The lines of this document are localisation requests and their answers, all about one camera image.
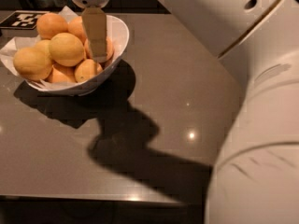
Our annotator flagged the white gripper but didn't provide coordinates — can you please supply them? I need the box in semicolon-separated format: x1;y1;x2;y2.
72;0;109;63

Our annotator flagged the large yellow orange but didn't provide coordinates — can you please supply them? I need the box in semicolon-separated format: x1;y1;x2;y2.
49;33;85;67

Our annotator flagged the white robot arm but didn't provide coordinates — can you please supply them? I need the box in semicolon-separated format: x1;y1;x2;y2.
158;0;299;224

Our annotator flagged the white ceramic bowl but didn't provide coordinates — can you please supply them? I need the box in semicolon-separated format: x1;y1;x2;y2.
26;15;130;96

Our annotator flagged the large front left orange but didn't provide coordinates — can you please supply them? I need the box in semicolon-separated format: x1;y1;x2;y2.
13;47;52;81

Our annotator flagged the white paper bowl liner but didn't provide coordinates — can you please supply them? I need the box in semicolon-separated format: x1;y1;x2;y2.
0;6;78;91

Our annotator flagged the orange at back middle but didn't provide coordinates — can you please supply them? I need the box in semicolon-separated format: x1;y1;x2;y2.
68;16;87;43

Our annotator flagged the orange at back left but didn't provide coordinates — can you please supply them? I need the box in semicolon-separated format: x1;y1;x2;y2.
36;13;68;39

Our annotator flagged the orange at front right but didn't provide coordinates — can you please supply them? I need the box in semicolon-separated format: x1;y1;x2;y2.
74;59;103;83

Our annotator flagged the small orange behind centre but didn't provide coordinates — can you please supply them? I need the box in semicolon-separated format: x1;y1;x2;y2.
34;39;51;59

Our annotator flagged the orange at front bottom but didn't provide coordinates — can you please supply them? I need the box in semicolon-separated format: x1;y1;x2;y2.
47;63;76;83

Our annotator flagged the black white fiducial marker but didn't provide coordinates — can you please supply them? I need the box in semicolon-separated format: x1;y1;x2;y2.
0;10;44;30

